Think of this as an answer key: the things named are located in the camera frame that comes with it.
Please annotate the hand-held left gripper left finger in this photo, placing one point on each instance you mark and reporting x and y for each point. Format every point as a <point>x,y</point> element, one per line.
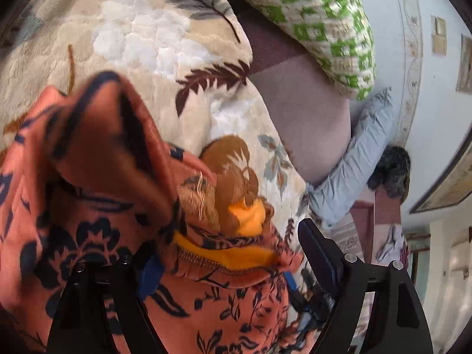
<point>150,280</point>

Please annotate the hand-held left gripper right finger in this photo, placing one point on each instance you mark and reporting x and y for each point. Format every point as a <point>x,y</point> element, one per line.
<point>319,250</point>

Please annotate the framed wall picture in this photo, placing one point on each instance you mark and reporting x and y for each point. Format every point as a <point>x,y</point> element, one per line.
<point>446,188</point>

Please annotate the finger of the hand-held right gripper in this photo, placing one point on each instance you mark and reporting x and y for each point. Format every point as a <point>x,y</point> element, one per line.
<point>311,302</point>

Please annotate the small wall picture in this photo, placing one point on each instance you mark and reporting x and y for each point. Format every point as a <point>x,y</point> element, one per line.
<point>465,64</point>

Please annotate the wall switch plate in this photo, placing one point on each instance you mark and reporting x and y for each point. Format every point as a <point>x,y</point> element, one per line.
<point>438,35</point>

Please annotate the dark furry object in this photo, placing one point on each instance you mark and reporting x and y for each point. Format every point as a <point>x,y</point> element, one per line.
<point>392,169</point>

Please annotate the mauve bed sheet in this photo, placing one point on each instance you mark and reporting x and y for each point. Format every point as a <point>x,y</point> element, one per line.
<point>295,118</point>

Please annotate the striped floral bed sheet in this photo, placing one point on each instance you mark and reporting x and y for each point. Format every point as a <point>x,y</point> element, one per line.
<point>346,239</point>

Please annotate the light crumpled cloth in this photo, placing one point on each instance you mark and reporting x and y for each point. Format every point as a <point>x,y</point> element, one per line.
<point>392,245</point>

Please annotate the leaf-print plush blanket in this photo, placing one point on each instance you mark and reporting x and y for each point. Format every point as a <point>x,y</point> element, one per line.
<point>147,44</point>

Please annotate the orange floral garment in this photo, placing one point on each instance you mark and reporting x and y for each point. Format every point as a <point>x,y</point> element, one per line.
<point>92,199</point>

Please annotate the light blue folded cloth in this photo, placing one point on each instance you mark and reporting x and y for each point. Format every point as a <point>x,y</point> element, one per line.
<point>354,169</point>

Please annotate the green and white pillow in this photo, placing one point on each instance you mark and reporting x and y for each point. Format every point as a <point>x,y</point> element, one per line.
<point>317,18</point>

